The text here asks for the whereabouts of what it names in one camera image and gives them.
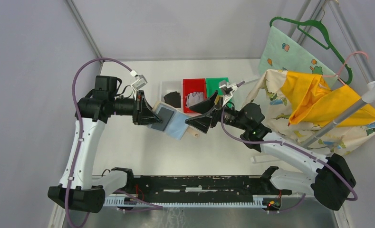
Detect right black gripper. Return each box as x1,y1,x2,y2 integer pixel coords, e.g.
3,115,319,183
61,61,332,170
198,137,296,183
185,90,249,133

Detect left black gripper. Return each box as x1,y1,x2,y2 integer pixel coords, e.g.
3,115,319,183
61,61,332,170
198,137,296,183
110,90,163,125

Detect beige card holder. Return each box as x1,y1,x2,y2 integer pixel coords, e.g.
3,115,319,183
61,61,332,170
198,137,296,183
148,101,200,140

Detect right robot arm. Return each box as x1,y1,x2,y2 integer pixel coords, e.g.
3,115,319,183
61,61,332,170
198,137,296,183
185,92,358,211

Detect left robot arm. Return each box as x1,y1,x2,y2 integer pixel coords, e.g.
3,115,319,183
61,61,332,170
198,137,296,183
48,76,162,213

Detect white cards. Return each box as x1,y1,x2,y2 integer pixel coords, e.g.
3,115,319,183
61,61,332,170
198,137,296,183
185,92,205,107

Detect black cards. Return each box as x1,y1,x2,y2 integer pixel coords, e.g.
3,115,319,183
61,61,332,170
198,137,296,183
163,91,182,108

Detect green plastic bin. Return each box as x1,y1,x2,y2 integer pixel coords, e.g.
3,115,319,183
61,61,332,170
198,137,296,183
206,77,233,107

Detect red plastic bin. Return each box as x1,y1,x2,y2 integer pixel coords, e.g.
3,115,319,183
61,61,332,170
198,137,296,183
182,78,208,114

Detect white plastic bin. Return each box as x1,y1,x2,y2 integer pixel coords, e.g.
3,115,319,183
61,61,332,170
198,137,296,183
159,80,182,109

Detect clear plastic box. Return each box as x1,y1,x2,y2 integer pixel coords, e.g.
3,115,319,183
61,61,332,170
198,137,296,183
239,75,260,86

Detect green patterned cloth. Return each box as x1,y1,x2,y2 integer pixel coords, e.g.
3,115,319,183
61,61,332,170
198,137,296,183
258,26,337,86

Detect yellow cloth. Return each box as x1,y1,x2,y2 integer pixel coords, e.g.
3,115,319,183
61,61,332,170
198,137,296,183
280,71,361,127

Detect green clothes hanger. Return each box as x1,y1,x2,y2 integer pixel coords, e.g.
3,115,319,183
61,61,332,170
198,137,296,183
269,17,353,85

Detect pink clothes hanger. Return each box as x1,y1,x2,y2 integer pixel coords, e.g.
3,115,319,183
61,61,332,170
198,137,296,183
323,51,369,87

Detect dinosaur print cloth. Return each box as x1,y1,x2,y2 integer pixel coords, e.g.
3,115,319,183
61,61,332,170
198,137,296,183
244,69,375,155

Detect metal rack pole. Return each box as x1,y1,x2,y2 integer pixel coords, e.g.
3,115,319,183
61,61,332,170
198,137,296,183
300,81,375,148

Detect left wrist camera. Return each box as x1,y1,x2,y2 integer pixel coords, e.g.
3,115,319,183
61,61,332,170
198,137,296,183
131,75,147,99

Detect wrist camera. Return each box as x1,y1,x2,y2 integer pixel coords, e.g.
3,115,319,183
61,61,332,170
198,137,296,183
219,80,239,106
131,75,147,99

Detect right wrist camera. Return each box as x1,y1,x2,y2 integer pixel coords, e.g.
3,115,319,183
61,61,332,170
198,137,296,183
219,80,239,106

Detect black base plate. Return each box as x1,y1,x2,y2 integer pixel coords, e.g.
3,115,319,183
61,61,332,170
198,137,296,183
116,175,292,203

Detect white cable tray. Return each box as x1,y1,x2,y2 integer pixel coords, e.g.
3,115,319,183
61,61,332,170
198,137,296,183
103,195,265,209

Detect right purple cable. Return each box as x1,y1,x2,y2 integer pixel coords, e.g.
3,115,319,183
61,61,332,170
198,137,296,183
220,80,358,215

